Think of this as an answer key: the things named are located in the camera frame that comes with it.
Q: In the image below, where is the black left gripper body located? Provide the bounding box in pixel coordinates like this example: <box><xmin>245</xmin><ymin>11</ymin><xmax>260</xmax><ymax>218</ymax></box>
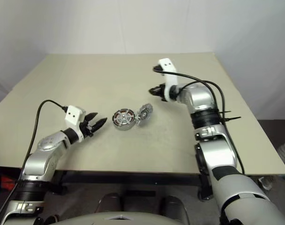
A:
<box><xmin>79</xmin><ymin>114</ymin><xmax>94</xmax><ymax>139</ymax></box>

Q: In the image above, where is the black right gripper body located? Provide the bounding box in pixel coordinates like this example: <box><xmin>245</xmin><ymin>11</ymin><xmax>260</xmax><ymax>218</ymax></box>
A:
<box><xmin>156</xmin><ymin>83</ymin><xmax>167</xmax><ymax>102</ymax></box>

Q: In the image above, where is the spoked rotor with black rim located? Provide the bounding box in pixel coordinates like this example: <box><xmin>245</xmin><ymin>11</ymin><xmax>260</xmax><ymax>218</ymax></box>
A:
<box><xmin>115</xmin><ymin>112</ymin><xmax>133</xmax><ymax>126</ymax></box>

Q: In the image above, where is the silver motor housing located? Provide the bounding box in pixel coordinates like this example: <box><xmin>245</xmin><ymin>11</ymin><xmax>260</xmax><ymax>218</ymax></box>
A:
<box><xmin>112</xmin><ymin>108</ymin><xmax>135</xmax><ymax>130</ymax></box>

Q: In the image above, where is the silver hinged motor lid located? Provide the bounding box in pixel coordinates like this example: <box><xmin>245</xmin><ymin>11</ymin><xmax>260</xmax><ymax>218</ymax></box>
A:
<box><xmin>135</xmin><ymin>103</ymin><xmax>154</xmax><ymax>127</ymax></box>

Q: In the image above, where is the grey robot torso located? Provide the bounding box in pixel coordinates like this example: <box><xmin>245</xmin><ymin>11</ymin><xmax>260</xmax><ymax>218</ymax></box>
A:
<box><xmin>37</xmin><ymin>211</ymin><xmax>190</xmax><ymax>225</ymax></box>

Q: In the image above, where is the red object under table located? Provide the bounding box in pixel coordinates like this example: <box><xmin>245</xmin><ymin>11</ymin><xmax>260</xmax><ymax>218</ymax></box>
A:
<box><xmin>0</xmin><ymin>175</ymin><xmax>19</xmax><ymax>195</ymax></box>

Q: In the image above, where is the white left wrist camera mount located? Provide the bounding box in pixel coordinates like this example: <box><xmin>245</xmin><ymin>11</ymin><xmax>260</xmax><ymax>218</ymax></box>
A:
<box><xmin>64</xmin><ymin>105</ymin><xmax>87</xmax><ymax>143</ymax></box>

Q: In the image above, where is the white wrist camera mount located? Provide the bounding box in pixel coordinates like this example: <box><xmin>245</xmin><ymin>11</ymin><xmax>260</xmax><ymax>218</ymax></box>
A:
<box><xmin>64</xmin><ymin>105</ymin><xmax>87</xmax><ymax>143</ymax></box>
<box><xmin>157</xmin><ymin>58</ymin><xmax>179</xmax><ymax>102</ymax></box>

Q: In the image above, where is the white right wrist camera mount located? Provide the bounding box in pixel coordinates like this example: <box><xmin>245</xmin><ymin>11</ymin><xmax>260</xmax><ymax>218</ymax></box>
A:
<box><xmin>157</xmin><ymin>58</ymin><xmax>179</xmax><ymax>102</ymax></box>

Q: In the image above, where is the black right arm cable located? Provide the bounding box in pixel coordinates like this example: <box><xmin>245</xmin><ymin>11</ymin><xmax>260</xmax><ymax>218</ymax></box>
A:
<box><xmin>152</xmin><ymin>65</ymin><xmax>246</xmax><ymax>175</ymax></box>

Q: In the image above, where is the black cable tie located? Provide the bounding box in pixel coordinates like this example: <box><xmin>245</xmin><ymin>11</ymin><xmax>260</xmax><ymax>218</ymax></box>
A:
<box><xmin>221</xmin><ymin>110</ymin><xmax>242</xmax><ymax>122</ymax></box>

